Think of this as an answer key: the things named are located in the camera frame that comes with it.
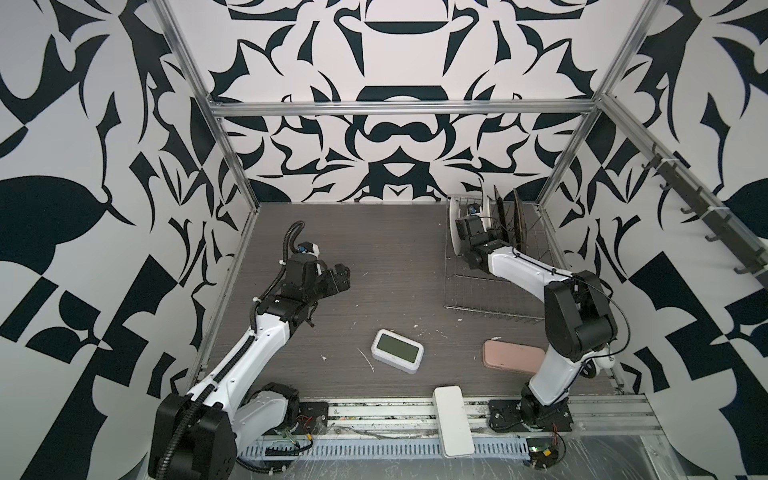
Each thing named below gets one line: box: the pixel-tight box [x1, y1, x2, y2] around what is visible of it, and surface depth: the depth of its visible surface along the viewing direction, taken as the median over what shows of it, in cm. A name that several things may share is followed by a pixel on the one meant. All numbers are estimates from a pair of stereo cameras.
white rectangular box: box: [433, 385, 475, 459], surface depth 72 cm
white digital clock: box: [371, 329, 425, 374], surface depth 83 cm
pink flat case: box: [482, 339, 545, 374], surface depth 84 cm
